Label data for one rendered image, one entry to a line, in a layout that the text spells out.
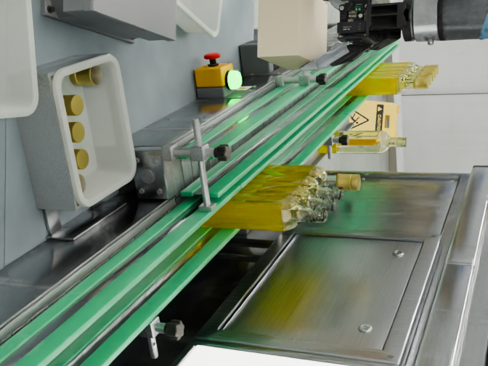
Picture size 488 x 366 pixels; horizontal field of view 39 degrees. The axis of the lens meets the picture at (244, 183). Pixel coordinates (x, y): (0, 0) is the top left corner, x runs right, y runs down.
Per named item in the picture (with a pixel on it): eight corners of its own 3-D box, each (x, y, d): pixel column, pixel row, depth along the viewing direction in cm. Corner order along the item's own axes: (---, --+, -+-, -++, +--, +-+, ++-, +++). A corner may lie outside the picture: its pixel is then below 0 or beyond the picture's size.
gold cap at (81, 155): (52, 152, 111) (74, 152, 110) (65, 145, 114) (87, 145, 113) (57, 172, 112) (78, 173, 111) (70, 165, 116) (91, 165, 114)
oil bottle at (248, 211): (194, 227, 134) (297, 233, 126) (190, 200, 132) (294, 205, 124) (206, 216, 139) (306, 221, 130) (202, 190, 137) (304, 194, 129)
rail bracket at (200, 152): (170, 210, 124) (232, 214, 119) (155, 121, 119) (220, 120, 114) (177, 205, 127) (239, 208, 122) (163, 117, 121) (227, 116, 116)
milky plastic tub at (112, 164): (38, 210, 111) (82, 213, 107) (7, 74, 104) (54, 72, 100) (99, 175, 126) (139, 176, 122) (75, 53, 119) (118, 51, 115)
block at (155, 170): (135, 200, 126) (168, 202, 123) (126, 151, 123) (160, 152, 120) (144, 193, 129) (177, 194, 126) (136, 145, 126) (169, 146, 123)
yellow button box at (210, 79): (195, 99, 161) (224, 98, 158) (191, 67, 159) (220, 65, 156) (208, 91, 167) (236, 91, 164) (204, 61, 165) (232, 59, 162)
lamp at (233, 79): (226, 91, 159) (237, 91, 157) (224, 72, 157) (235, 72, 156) (233, 87, 163) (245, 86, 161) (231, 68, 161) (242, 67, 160)
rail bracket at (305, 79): (273, 87, 172) (324, 86, 167) (270, 58, 170) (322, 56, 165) (279, 84, 176) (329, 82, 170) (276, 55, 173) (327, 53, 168)
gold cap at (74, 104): (46, 97, 110) (68, 97, 108) (59, 92, 113) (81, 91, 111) (51, 119, 111) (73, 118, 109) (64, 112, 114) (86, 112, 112)
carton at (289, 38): (258, -14, 117) (300, -18, 114) (290, 7, 132) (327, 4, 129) (257, 57, 117) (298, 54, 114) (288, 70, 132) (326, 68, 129)
